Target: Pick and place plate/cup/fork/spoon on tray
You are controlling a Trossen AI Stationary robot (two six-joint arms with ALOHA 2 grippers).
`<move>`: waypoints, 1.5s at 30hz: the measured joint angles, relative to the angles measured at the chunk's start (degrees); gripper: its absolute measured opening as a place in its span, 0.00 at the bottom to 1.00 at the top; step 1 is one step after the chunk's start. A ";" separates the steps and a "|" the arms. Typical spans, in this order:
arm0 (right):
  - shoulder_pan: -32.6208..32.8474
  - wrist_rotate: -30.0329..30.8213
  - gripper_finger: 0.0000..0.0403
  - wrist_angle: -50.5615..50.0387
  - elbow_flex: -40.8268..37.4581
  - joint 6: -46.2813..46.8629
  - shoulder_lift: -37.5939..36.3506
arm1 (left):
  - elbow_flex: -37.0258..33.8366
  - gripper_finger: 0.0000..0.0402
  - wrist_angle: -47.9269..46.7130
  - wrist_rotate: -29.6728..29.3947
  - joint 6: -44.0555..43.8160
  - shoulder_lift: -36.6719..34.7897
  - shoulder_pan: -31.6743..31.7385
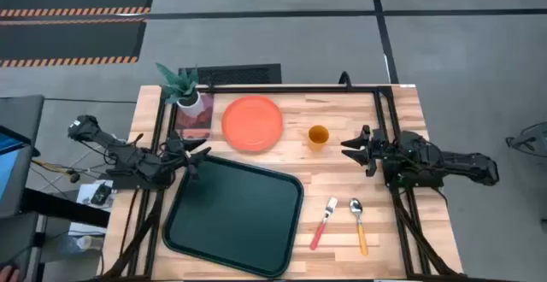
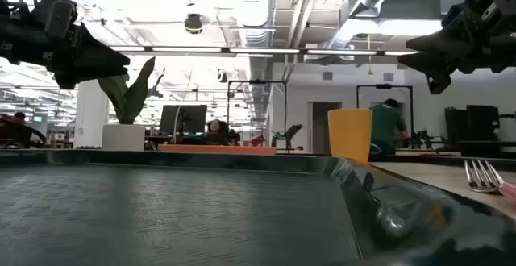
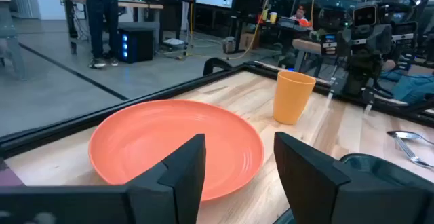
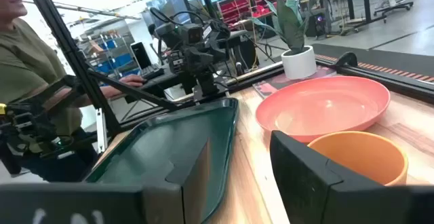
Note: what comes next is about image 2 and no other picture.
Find dark green plastic tray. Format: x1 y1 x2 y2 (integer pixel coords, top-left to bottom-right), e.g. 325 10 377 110
0 149 516 266

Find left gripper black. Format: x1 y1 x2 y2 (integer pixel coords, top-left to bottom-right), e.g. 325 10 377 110
0 14 131 91

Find dark background table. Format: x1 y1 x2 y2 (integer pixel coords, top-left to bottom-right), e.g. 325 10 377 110
455 139 516 159

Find yellow hanging pendant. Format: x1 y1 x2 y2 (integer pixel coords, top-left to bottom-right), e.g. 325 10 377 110
366 34 374 77

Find black ceiling dome camera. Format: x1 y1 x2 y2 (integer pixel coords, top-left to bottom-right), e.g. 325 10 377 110
184 12 204 35

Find black cabinet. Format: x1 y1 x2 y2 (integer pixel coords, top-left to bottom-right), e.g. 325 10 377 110
443 104 501 143

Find white planter pot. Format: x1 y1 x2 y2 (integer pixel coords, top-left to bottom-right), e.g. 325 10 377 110
101 123 147 152

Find yellow plastic cup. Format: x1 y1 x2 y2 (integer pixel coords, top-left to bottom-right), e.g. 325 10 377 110
327 108 373 164

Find white pillar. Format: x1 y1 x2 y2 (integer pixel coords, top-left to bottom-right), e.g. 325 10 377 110
73 79 110 149

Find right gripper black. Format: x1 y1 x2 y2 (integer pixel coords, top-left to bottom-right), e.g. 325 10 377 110
396 0 516 96

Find green leafy plant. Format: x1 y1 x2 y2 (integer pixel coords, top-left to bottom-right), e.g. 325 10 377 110
98 56 166 126

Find grey doorway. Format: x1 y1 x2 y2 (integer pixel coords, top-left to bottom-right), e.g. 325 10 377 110
307 101 343 155

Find black computer monitor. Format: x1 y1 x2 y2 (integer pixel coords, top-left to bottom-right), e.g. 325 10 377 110
159 104 208 135

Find black metal frame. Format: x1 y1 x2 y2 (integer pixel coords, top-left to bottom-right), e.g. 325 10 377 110
356 83 414 147
227 79 289 151

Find fork with pink handle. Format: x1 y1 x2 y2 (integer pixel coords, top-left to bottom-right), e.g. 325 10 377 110
463 158 516 203

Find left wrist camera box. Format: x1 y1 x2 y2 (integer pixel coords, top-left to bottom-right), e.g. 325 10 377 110
31 0 79 38

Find person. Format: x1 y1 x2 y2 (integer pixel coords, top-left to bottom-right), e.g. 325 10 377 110
204 118 231 146
369 98 410 156
0 111 48 149

